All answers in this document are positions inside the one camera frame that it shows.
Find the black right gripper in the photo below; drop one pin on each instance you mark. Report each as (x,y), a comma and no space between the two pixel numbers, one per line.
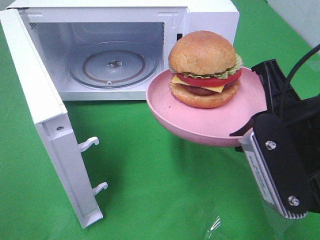
(301,117)

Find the pink round plate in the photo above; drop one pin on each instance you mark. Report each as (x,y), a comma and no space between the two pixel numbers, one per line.
(206,126)

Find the burger with sesame-free bun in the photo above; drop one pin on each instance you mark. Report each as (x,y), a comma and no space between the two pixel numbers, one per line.
(206,70)

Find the white microwave door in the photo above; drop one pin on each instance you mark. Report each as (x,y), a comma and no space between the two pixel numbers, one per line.
(50,118)

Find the glass microwave turntable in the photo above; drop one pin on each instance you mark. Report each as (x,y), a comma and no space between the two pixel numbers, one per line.
(114,64)

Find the white microwave oven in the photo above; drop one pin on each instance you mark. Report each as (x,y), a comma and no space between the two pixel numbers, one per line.
(57,27)

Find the upper white door latch hook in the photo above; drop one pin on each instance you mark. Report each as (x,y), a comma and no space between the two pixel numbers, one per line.
(88,143)

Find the white door latch hook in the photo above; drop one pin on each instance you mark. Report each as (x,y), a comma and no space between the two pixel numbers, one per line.
(88,143)
(102,186)

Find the lower white door latch hook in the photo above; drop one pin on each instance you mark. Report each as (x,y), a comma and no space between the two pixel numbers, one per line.
(102,186)

